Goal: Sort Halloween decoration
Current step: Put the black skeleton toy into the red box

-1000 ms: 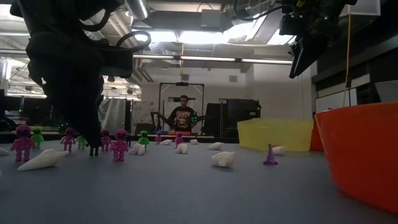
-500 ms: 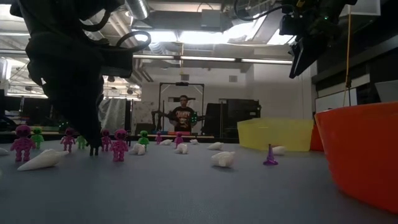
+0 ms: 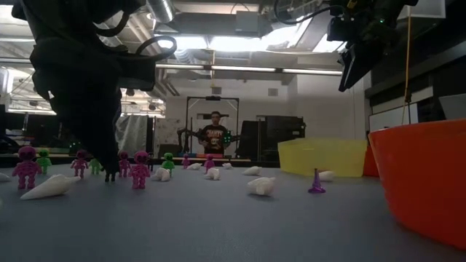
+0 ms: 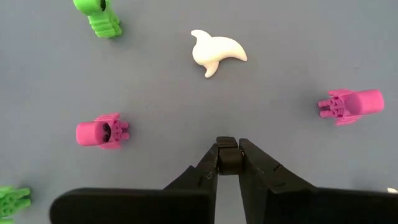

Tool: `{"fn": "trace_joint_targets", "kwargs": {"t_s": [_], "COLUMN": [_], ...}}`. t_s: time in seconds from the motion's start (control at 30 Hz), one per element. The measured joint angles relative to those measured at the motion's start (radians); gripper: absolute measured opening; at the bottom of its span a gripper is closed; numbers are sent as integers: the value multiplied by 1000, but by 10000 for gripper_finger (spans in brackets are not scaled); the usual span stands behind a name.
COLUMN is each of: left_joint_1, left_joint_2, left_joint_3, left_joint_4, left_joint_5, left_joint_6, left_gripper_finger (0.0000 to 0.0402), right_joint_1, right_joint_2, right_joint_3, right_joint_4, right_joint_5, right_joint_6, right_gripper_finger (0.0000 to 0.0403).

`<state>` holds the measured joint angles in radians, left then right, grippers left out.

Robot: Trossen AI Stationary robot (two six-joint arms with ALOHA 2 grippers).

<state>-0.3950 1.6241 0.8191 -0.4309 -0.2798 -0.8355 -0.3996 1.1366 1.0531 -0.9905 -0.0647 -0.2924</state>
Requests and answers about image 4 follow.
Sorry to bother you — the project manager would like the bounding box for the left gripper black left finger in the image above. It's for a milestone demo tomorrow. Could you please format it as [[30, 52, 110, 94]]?
[[49, 142, 219, 224]]

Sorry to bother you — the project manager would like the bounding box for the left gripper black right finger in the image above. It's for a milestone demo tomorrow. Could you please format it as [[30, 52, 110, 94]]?
[[238, 138, 398, 224]]

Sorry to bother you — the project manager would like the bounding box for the green skeleton figure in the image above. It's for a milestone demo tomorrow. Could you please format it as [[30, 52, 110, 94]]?
[[0, 185, 32, 224], [72, 0, 123, 39]]

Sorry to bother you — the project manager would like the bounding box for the pink skeleton figure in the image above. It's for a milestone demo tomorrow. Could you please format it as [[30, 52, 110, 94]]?
[[75, 112, 131, 150], [317, 88, 386, 127]]

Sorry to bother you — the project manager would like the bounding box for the blue-grey table mat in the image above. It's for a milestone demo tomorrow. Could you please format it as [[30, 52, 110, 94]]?
[[0, 0, 398, 224]]

